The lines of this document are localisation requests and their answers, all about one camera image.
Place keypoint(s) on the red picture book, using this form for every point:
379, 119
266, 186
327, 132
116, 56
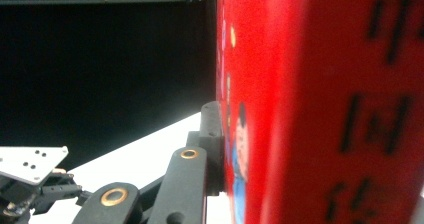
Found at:
316, 100

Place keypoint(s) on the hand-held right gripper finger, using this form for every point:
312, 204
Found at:
213, 150

